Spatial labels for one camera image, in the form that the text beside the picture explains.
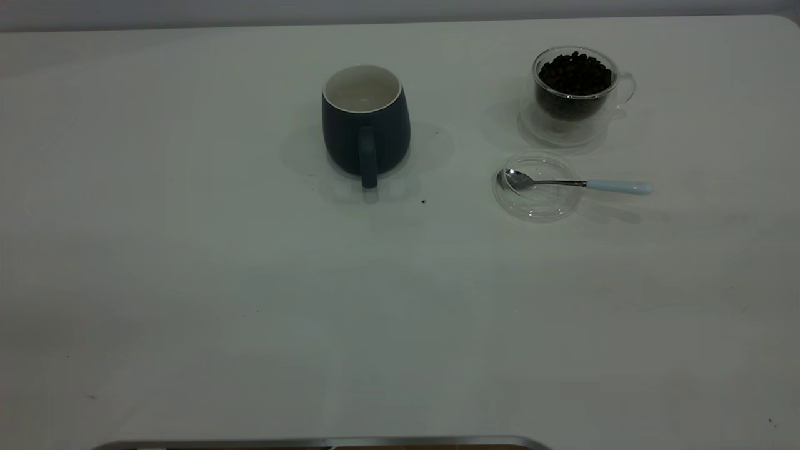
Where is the dark grey ceramic mug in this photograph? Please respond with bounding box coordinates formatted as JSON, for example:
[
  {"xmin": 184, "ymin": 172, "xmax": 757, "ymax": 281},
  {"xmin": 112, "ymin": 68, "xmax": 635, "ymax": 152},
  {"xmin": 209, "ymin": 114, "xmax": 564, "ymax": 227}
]
[{"xmin": 321, "ymin": 64, "xmax": 412, "ymax": 189}]

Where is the clear glass handled cup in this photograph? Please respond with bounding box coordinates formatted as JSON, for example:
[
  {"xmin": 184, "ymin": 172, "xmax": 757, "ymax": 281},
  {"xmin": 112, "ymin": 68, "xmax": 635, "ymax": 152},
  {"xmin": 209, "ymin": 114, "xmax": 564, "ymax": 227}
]
[{"xmin": 532, "ymin": 46, "xmax": 637, "ymax": 123}]

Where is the clear glass round lid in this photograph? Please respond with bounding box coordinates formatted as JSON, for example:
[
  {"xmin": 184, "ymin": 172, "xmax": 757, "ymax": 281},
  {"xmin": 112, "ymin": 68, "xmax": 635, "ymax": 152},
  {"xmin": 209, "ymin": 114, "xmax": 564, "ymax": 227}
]
[{"xmin": 492, "ymin": 152, "xmax": 585, "ymax": 223}]

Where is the clear glass saucer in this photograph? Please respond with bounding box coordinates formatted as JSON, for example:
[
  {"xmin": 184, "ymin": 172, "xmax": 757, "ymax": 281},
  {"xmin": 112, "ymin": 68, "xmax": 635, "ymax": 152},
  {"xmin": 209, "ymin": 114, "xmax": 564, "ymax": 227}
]
[{"xmin": 517, "ymin": 97, "xmax": 612, "ymax": 149}]

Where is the pile of coffee beans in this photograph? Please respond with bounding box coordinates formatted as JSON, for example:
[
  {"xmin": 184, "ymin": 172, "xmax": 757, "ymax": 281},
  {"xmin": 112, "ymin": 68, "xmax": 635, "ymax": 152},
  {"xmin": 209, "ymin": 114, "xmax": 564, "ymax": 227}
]
[{"xmin": 537, "ymin": 51, "xmax": 613, "ymax": 121}]

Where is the metal spoon light blue handle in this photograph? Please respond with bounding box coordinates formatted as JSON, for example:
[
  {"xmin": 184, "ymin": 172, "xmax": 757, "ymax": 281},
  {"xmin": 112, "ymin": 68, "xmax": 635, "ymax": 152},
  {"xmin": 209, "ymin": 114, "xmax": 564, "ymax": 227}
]
[{"xmin": 504, "ymin": 168, "xmax": 654, "ymax": 196}]

